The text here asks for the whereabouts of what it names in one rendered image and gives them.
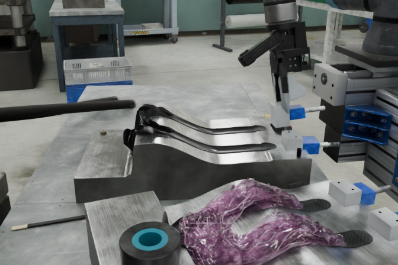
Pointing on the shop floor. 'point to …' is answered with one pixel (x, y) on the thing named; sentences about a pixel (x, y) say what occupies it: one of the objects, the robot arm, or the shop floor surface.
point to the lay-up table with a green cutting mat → (322, 48)
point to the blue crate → (74, 92)
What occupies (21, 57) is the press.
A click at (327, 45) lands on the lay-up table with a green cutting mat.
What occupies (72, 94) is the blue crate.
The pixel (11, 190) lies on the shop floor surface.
